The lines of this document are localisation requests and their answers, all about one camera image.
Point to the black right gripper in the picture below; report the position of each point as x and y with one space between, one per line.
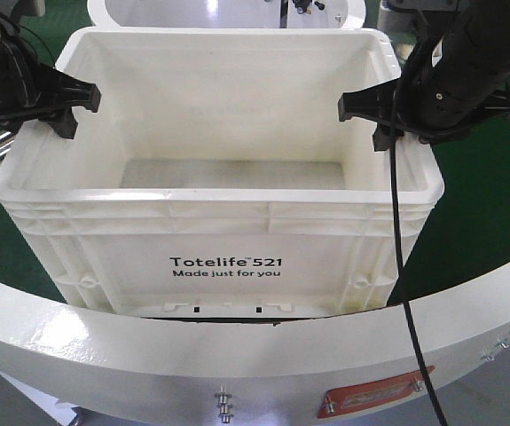
439 101

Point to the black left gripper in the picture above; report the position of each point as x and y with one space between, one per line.
31 89

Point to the white plastic tote box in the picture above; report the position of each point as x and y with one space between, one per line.
216 179

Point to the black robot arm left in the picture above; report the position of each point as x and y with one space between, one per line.
11 13

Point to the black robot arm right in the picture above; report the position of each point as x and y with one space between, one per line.
482 29

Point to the white round conveyor rim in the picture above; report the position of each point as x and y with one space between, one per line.
170 372

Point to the orange label plate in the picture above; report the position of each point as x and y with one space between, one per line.
359 397

